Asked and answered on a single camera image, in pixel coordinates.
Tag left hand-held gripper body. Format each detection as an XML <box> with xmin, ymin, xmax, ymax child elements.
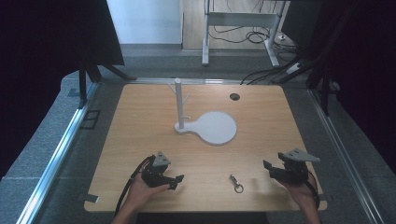
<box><xmin>141</xmin><ymin>151</ymin><xmax>172</xmax><ymax>189</ymax></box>

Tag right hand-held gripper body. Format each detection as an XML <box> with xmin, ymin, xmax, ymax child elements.
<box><xmin>275</xmin><ymin>147</ymin><xmax>321</xmax><ymax>184</ymax></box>

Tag metal keychain with ring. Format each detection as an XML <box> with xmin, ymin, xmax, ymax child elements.
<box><xmin>229</xmin><ymin>174</ymin><xmax>245</xmax><ymax>194</ymax></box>

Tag white stand with round base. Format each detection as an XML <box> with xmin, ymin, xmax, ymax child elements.
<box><xmin>167</xmin><ymin>77</ymin><xmax>238</xmax><ymax>147</ymax></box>

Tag person's right hand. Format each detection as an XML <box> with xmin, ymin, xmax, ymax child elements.
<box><xmin>276</xmin><ymin>175</ymin><xmax>319</xmax><ymax>210</ymax></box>

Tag person's left hand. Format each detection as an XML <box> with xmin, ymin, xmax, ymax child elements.
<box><xmin>125</xmin><ymin>178</ymin><xmax>172</xmax><ymax>213</ymax></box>

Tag white power strip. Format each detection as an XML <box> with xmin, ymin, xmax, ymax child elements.
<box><xmin>285</xmin><ymin>63</ymin><xmax>302</xmax><ymax>75</ymax></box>

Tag black tripod stand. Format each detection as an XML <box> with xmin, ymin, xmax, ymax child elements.
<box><xmin>77</xmin><ymin>57</ymin><xmax>138</xmax><ymax>110</ymax></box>

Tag black curtain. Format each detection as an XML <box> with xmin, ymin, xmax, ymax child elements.
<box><xmin>281</xmin><ymin>0</ymin><xmax>396</xmax><ymax>175</ymax></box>
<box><xmin>0</xmin><ymin>0</ymin><xmax>126</xmax><ymax>181</ymax></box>

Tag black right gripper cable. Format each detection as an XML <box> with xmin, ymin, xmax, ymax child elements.
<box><xmin>306</xmin><ymin>177</ymin><xmax>322</xmax><ymax>210</ymax></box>

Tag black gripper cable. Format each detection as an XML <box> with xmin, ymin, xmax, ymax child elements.
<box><xmin>114</xmin><ymin>154</ymin><xmax>156</xmax><ymax>217</ymax></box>
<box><xmin>306</xmin><ymin>177</ymin><xmax>322</xmax><ymax>210</ymax></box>

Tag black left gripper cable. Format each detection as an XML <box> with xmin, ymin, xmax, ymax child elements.
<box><xmin>114</xmin><ymin>154</ymin><xmax>156</xmax><ymax>217</ymax></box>

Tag aluminium floor rail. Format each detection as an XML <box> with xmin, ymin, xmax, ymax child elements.
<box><xmin>15</xmin><ymin>81</ymin><xmax>101</xmax><ymax>224</ymax></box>
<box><xmin>306</xmin><ymin>88</ymin><xmax>387</xmax><ymax>224</ymax></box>

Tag black cables on floor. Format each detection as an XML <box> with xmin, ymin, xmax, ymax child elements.
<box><xmin>207</xmin><ymin>0</ymin><xmax>312</xmax><ymax>86</ymax></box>

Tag white metal desk frame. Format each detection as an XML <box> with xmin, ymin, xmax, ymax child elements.
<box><xmin>201</xmin><ymin>0</ymin><xmax>287</xmax><ymax>68</ymax></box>

